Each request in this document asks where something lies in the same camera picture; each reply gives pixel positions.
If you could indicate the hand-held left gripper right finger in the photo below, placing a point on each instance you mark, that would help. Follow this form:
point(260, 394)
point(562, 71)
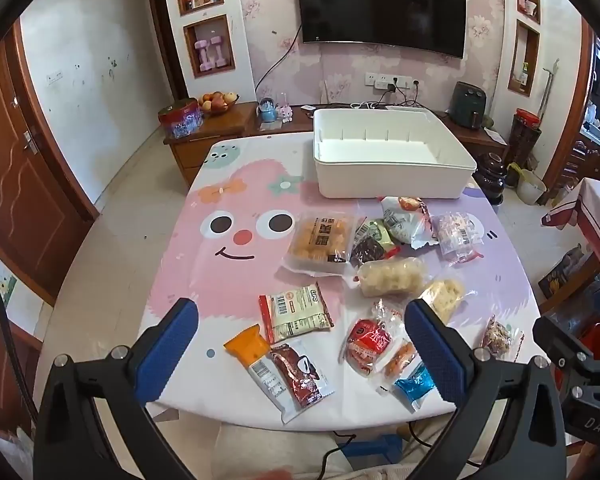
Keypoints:
point(432, 355)

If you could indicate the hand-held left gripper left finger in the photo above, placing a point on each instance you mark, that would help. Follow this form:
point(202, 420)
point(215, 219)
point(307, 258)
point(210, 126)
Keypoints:
point(167, 345)

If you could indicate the blue snack packet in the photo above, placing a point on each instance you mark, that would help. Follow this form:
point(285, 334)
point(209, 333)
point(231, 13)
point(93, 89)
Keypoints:
point(412, 387)

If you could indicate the clear nut mix packet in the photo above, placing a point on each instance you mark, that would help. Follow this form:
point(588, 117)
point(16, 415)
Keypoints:
point(497, 337)

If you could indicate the yellow crisp cake packet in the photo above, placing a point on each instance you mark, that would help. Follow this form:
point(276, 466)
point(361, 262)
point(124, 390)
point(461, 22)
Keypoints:
point(445, 297)

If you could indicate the orange white snack packet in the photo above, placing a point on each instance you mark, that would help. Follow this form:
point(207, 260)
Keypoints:
point(247, 347)

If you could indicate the pale rice puff packet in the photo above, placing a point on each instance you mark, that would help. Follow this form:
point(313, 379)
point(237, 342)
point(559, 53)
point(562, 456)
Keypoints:
point(390, 276)

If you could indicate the dark red brown packet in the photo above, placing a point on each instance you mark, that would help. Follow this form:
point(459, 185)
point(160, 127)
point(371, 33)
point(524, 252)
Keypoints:
point(300, 372)

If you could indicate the white red label packet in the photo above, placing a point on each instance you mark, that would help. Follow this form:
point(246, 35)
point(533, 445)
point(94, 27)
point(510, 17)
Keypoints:
point(297, 312)

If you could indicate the white plastic bin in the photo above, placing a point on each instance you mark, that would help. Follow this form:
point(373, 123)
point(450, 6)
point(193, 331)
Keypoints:
point(380, 152)

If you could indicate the orange sausage packet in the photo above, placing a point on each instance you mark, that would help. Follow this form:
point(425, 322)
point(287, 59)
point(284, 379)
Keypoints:
point(399, 360)

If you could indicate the red plastic stool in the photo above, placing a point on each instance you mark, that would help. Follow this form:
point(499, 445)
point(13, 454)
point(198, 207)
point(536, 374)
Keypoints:
point(592, 337)

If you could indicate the colourful printed bag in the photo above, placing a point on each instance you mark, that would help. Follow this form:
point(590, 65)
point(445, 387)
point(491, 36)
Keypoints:
point(562, 272)

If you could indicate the red snack packet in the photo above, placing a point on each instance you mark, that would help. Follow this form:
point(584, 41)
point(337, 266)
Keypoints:
point(367, 345)

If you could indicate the pink cartoon tablecloth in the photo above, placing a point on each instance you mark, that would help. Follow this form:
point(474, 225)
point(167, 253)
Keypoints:
point(190, 260)

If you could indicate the red trimmed white tablecloth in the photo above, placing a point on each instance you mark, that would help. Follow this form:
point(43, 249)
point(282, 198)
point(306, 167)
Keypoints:
point(595, 205)

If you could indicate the blue stool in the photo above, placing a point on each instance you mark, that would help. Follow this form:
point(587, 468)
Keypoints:
point(375, 449)

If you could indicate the clear white candy packet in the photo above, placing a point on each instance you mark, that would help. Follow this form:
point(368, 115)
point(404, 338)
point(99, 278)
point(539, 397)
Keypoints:
point(457, 237)

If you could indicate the dark red date packet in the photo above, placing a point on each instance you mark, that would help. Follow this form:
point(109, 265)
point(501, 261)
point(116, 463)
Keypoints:
point(370, 251)

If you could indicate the white orange print packet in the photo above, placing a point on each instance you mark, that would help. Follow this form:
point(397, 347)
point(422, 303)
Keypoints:
point(402, 222)

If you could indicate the white bucket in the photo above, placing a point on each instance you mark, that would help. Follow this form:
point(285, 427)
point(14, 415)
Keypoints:
point(531, 189)

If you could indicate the wooden glass cabinet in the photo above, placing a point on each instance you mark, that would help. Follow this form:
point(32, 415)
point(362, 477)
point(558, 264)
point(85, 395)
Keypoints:
point(587, 160)

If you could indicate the yellow pastry tray packet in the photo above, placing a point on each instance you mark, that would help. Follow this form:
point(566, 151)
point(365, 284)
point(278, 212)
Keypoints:
point(320, 242)

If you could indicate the brown ceramic jar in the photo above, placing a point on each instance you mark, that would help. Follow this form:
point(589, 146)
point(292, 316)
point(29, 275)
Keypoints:
point(490, 180)

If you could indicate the red lid jar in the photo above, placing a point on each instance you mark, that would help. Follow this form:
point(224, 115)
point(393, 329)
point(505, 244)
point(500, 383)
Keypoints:
point(525, 137)

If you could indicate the small wooden drawer cabinet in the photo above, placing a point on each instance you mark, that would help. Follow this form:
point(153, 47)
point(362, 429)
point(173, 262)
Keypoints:
point(190, 155)

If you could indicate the brown wooden door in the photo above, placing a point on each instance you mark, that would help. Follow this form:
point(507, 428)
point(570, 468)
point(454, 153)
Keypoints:
point(25, 200)

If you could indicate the red round tin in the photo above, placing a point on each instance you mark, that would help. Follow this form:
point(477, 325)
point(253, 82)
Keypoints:
point(180, 120)

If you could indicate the metal stick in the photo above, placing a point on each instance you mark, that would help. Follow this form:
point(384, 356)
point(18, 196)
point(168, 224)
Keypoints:
point(549, 82)

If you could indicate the dark green air fryer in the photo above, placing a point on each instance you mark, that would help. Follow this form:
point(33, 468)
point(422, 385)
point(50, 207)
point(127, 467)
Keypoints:
point(469, 105)

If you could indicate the green bottle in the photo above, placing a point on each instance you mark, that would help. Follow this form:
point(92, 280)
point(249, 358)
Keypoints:
point(524, 74)

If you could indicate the long wooden television cabinet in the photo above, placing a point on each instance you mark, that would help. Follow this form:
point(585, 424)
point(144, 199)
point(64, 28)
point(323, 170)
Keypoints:
point(285, 127)

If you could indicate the fruit basket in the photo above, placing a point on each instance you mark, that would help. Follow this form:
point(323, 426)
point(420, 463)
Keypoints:
point(219, 102)

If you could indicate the blue snow globe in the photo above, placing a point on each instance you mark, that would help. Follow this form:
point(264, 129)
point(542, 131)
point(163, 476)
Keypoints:
point(268, 111)

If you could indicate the pink bunny toy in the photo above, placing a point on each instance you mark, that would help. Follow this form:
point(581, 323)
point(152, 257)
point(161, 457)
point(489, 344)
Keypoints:
point(286, 113)

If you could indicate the pink dumbbell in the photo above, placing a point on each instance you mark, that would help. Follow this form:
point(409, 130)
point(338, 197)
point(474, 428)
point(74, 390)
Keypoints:
point(218, 51)
point(202, 55)

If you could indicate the white cup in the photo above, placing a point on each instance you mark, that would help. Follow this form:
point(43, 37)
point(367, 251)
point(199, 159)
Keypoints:
point(530, 7)

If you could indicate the black flat television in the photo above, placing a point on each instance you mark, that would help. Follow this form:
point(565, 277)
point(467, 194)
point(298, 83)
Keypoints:
point(380, 5)

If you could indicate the white wall socket row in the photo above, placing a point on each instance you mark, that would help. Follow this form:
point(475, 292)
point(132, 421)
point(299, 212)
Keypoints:
point(380, 81)

